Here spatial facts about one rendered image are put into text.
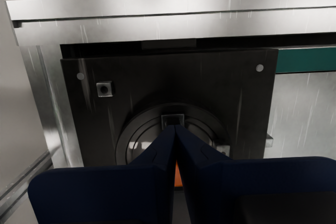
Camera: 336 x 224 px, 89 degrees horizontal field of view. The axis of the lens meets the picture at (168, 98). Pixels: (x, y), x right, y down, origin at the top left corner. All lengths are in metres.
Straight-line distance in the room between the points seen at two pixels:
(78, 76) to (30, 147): 0.26
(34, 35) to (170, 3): 0.15
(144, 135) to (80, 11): 0.15
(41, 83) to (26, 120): 0.18
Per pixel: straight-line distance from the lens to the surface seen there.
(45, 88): 0.25
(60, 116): 0.26
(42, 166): 0.32
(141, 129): 0.20
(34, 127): 0.42
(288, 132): 0.34
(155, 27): 0.20
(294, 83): 0.32
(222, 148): 0.20
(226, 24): 0.21
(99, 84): 0.20
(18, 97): 0.41
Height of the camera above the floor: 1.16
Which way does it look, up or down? 73 degrees down
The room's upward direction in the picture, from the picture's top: 177 degrees clockwise
